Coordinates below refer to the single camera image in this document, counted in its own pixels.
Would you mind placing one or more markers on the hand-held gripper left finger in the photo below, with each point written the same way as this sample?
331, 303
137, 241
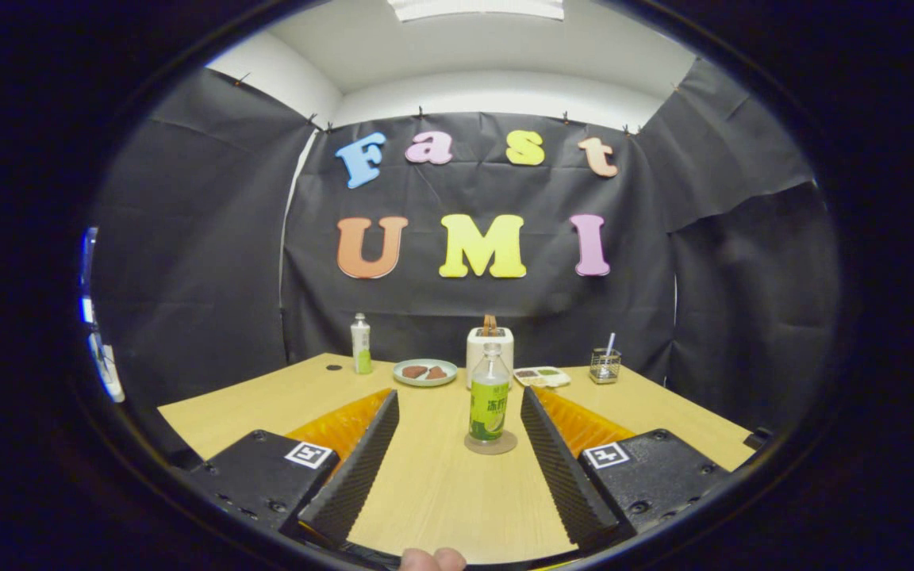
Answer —
362, 476

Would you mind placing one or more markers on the wooden table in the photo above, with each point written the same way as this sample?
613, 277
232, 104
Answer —
441, 492

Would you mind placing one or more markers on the white and blue object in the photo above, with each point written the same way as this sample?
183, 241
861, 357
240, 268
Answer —
106, 373

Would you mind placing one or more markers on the juice bottle with green label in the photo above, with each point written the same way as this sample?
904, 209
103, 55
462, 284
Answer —
489, 408

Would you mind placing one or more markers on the white toaster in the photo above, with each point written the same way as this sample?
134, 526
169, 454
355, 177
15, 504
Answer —
507, 349

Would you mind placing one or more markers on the ceiling light panel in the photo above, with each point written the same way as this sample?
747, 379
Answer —
477, 8

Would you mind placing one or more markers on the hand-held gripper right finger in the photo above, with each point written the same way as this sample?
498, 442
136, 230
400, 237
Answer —
564, 476

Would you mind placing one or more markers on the capped white and green bottle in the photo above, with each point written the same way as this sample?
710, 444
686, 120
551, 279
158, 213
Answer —
361, 345

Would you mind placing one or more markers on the round brown coaster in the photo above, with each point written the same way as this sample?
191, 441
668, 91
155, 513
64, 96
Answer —
476, 447

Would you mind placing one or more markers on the grey-green plate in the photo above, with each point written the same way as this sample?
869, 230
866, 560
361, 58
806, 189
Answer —
425, 383

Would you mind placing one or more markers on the brown toast slice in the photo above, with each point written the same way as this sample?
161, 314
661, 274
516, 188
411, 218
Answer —
489, 323

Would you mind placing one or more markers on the brown food piece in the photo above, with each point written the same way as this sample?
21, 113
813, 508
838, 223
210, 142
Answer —
437, 373
414, 371

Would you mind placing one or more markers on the white divided tray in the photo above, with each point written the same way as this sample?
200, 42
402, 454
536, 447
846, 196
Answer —
540, 377

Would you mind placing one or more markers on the white straw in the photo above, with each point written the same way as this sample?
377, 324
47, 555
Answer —
610, 342

